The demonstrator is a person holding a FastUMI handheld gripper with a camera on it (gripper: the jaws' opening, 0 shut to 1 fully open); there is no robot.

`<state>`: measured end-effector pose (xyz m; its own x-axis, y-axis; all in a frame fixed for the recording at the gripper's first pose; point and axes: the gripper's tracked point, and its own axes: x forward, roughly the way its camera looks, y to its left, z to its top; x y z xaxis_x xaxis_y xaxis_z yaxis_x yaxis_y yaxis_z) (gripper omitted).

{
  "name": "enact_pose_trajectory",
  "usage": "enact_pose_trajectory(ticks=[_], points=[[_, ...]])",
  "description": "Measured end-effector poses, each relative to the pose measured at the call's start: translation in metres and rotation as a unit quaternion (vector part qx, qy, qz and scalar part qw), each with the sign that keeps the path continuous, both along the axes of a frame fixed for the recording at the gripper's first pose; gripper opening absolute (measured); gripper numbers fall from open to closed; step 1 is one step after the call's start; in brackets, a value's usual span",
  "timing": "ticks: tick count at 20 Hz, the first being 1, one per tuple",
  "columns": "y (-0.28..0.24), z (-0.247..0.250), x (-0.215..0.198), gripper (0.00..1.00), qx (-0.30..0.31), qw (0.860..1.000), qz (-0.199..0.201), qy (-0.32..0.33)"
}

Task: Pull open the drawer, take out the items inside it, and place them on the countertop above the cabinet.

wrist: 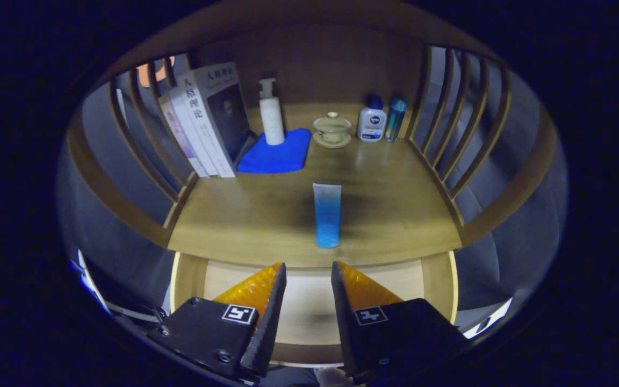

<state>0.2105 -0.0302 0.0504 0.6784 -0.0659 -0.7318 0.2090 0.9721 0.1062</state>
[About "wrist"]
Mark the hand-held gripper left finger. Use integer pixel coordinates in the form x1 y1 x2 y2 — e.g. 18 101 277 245
148 262 287 379

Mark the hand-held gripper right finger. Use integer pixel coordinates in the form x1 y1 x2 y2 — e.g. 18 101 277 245
331 261 469 383

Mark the blue and white tube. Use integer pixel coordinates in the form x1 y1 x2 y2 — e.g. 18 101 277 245
312 183 342 249

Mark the wooden countertop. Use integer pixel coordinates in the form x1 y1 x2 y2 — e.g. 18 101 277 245
169 102 463 268

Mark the black backdrop cloth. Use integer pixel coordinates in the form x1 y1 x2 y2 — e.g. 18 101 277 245
57 46 568 323

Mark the blue folded cloth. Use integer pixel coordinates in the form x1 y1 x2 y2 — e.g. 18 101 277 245
237 128 312 174

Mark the beige saucer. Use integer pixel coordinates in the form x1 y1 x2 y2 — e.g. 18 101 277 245
312 132 352 149

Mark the beige lidded tea bowl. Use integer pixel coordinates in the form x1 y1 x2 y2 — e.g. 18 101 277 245
313 112 352 143

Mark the white lotion bottle blue cap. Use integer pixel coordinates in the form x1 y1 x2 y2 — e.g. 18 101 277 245
357 96 387 142

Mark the teal bottle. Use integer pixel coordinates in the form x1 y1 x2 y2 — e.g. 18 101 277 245
385 97 408 142

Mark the white spray bottle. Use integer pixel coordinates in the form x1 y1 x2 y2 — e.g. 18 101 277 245
258 78 286 146

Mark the thin purple book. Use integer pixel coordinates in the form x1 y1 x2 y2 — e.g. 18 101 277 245
158 96 209 178

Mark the thick grey and white book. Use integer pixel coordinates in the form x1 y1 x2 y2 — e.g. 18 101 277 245
191 62 252 178

